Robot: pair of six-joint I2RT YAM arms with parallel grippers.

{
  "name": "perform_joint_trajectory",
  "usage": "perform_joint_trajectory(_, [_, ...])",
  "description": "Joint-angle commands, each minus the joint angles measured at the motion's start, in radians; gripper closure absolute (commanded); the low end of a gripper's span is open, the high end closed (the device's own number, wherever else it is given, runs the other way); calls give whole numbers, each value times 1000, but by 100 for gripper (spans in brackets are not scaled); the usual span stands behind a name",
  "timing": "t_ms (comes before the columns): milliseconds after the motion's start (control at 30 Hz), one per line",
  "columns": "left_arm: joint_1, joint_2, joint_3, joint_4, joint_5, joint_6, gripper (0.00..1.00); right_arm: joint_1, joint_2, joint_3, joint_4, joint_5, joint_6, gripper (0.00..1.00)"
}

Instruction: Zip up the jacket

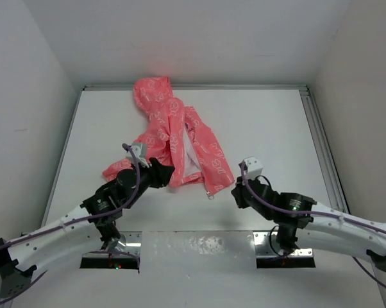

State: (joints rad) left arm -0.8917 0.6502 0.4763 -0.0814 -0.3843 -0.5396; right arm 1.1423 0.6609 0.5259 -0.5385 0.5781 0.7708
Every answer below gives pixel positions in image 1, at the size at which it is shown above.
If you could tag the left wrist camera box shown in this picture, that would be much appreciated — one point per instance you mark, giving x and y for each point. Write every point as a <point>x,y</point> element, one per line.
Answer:
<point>136,154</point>

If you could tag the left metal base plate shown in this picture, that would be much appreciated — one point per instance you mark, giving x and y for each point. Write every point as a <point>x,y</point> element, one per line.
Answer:
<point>128,242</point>

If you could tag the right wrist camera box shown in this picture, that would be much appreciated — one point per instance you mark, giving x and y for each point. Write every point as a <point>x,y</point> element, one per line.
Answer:
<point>252,168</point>

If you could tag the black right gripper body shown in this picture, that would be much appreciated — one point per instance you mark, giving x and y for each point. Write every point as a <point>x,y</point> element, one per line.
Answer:
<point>242,203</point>

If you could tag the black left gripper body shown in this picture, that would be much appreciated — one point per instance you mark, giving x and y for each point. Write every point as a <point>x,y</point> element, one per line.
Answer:
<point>143,178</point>

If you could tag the pink hooded jacket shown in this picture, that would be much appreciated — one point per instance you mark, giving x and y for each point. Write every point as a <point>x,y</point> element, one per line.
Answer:
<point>176,136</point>

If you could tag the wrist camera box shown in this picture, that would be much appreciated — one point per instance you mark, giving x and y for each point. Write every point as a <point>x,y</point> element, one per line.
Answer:
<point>136,154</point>
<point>252,168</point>

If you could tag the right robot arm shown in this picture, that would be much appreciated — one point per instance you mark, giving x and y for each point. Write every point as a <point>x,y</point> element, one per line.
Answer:
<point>303,223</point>

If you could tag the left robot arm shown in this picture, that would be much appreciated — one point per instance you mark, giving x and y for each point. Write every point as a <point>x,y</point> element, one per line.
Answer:
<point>88,227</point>

